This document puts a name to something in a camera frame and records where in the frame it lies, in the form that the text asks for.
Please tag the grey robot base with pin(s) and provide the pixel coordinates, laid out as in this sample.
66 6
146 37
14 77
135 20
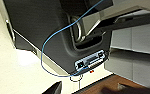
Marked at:
44 30

